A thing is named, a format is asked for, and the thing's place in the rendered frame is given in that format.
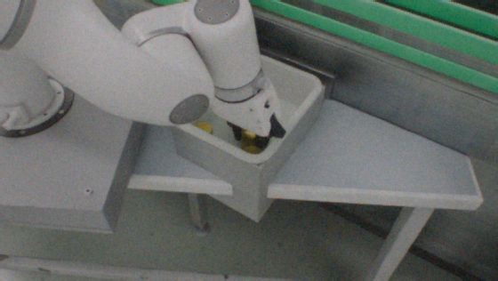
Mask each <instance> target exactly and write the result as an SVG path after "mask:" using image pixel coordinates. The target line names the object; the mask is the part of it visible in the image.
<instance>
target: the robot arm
mask: <svg viewBox="0 0 498 281"><path fill-rule="evenodd" d="M45 72H47V73H48V74H49V75H50V76H51V77H53V78H54V79H56V80H57V81H60V83H62V84H64V85H65V86H67V87H68V88H69V89H70V90H71V91H73V92H75V93H78V94H79V95H80V96H81V97H83V98H84V99H86V100H88V101H89V102H91V103H92V104H93V105H94V106H96V107H98V108H102V109H103V110H105V111H107V112H109V113H111V114H113V115H116V116H119V117H122V118H125V119H129V120H132V121H137V122H141V123H145V124H159V125H181V124H187V123H192V122H195V121H197V120H198V119H199V118H201V116H202V115H203V114H205V113H206V111H207V110H208V109H209V108H210V107H211V106H212V108H213V111H214V113H215V114H216V115H217V116H219V117H221V118H222V119H224V120H226V121H227V125H228V126H230V127H232V131H233V133H234V136H235V139H236V141H241V129H242V127H243V128H244V129H246V130H247V131H249V132H253V133H254V134H255V136H256V137H255V138H254V143H255V146H257V147H259V148H260V149H262V148H263V147H264V146H265V147H266V146H267V145H268V143H269V139H271V138H272V137H275V138H279V139H283V138H284V137H285V135H286V129H285V128H284V127H283V126H282V125H281V124H280V123H279V122H278V121H277V119H278V120H279V118H280V117H281V108H280V104H279V101H278V98H277V94H276V91H275V88H274V86H273V84H272V83H271V82H270V80H269V79H268V78H267V77H266V76H264V70H263V67H262V62H261V54H260V48H259V44H258V39H257V34H256V28H255V24H254V19H253V12H252V8H251V5H250V4H249V2H248V0H192V1H187V2H182V3H178V4H171V5H167V6H162V7H158V8H154V9H150V10H146V11H144V12H140V13H138V14H136V15H134V16H132V17H131V18H130V19H129V20H128V21H127V22H126V23H125V24H124V25H123V27H122V30H121V32H120V31H119V30H118V29H117V28H116V27H115V26H113V24H112V23H111V22H110V21H109V20H108V19H107V18H106V17H105V16H104V15H103V13H102V12H101V11H100V9H99V8H98V7H97V6H96V5H95V4H94V2H93V1H92V0H0V129H1V128H2V127H3V128H4V129H7V130H11V129H25V128H31V127H34V126H37V125H39V124H41V123H43V122H45V121H47V120H48V119H49V118H51V117H52V116H53V115H55V114H56V113H57V111H59V110H60V108H61V106H62V105H63V102H64V100H65V93H64V91H63V89H62V87H61V85H60V84H59V83H58V82H57V81H52V80H50V79H48V77H47V75H46V74H45Z"/></svg>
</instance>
